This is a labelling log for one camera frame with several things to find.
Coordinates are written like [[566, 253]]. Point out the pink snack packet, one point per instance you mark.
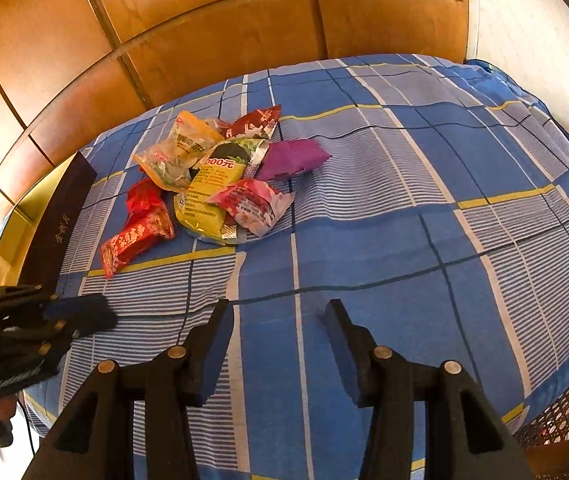
[[252, 203]]

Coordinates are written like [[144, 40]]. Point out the purple snack packet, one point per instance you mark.
[[292, 157]]

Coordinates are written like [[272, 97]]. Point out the wooden wardrobe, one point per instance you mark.
[[214, 25]]

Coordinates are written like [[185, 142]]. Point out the dark red snack packet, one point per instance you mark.
[[254, 122]]

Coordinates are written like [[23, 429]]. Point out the orange-edged clear snack packet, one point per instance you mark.
[[179, 152]]

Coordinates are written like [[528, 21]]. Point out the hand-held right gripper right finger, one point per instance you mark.
[[342, 357]]

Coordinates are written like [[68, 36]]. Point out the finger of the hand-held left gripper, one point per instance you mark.
[[77, 305], [97, 324]]

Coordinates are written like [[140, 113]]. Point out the black and green snack packet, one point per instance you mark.
[[229, 150]]

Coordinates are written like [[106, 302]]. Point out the person's left hand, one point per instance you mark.
[[4, 409]]

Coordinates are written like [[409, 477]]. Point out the perforated brown chair seat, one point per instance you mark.
[[564, 405]]

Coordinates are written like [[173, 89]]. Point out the glossy red snack packet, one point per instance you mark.
[[143, 197]]

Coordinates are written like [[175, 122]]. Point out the red printed snack packet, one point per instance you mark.
[[137, 241]]

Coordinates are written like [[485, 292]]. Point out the yellow snack packet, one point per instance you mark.
[[208, 187]]

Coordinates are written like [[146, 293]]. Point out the dark brown gift box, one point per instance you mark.
[[59, 220]]

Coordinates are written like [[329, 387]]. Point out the blue plaid bed sheet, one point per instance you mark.
[[389, 200]]

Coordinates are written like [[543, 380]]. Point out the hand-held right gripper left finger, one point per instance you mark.
[[221, 352]]

